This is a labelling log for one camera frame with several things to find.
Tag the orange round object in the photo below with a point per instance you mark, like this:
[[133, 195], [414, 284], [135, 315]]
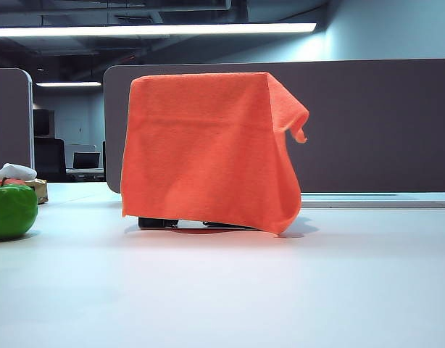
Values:
[[16, 181]]

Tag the green artificial apple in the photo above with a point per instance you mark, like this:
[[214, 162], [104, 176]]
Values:
[[8, 214]]

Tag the long grey desk partition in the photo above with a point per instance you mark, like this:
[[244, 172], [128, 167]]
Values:
[[371, 127]]

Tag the orange microfibre cloth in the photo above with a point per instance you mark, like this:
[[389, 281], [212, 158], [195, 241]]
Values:
[[208, 145]]

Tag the narrow grey desk partition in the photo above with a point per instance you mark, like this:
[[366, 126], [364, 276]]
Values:
[[8, 119]]

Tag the black high-back office chair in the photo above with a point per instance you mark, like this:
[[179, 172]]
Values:
[[48, 159]]

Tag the open background laptop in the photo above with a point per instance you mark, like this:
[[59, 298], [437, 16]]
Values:
[[85, 160]]

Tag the gold brown packet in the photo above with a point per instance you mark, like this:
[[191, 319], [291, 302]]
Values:
[[41, 192]]

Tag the long ceiling light strip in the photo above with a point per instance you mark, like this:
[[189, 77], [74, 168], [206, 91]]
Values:
[[171, 30]]

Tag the short ceiling light strip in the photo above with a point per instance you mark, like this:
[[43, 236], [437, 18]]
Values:
[[66, 84]]

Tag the square frameless table mirror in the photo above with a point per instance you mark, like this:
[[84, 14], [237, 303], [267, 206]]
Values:
[[153, 222]]

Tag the black background monitor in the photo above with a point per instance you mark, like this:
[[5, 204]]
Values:
[[41, 123]]

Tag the white background desk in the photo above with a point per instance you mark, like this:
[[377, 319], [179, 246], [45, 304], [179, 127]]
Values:
[[85, 174]]

